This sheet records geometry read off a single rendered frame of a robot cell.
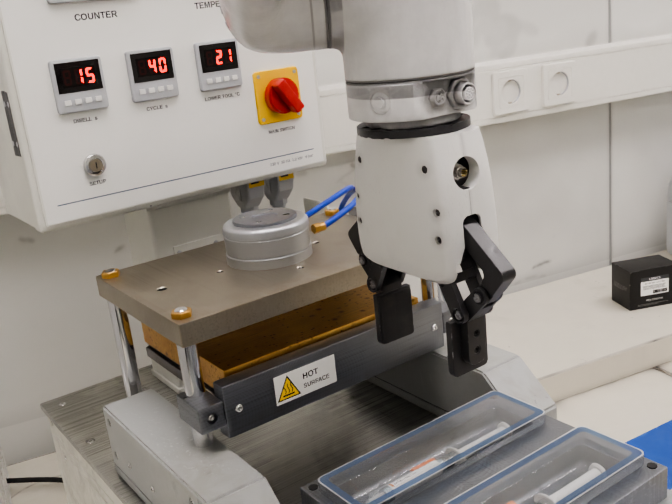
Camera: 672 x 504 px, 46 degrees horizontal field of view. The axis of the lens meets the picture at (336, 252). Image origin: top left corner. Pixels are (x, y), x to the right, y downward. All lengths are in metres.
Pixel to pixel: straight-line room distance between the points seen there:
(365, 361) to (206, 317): 0.16
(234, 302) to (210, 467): 0.13
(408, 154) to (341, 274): 0.19
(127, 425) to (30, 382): 0.53
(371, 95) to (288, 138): 0.39
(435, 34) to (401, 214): 0.12
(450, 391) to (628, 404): 0.48
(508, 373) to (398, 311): 0.17
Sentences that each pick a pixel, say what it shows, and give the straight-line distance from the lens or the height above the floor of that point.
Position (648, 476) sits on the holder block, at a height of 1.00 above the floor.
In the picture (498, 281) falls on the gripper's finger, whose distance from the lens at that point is 0.50.
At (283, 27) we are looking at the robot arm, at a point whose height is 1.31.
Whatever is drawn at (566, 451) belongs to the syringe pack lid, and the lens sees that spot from 0.61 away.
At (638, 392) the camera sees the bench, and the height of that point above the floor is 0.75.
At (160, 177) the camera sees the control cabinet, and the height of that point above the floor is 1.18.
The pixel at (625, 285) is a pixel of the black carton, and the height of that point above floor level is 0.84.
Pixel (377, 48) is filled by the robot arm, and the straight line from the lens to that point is 0.49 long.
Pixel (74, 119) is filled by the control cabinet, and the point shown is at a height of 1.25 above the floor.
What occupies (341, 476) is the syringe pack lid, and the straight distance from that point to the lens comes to 0.59.
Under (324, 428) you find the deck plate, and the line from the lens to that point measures 0.80.
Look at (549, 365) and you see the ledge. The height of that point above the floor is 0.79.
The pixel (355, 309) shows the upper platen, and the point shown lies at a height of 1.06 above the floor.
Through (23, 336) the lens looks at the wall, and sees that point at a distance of 1.22.
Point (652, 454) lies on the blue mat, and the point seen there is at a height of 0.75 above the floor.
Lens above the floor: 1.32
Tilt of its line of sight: 17 degrees down
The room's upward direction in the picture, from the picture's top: 6 degrees counter-clockwise
